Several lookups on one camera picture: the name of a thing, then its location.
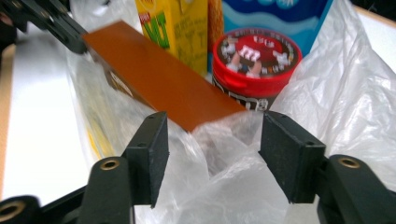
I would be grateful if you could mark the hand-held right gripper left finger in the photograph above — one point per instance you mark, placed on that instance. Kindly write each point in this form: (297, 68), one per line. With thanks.
(149, 155)

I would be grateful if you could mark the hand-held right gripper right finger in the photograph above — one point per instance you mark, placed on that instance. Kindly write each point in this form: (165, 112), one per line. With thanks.
(292, 158)

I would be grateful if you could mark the clear plastic shopping bag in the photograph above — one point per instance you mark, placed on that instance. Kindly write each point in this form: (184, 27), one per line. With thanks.
(336, 102)

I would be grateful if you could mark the brown rectangular box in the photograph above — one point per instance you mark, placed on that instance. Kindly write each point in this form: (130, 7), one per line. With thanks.
(162, 74)

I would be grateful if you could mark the yellow drink carton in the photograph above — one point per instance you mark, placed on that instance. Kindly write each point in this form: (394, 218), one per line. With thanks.
(174, 28)

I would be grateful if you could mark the blue snack bag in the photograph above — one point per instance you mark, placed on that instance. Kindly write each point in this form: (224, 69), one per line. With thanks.
(274, 15)

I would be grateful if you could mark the red-lidded candy jar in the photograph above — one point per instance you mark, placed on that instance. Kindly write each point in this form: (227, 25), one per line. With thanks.
(255, 68)

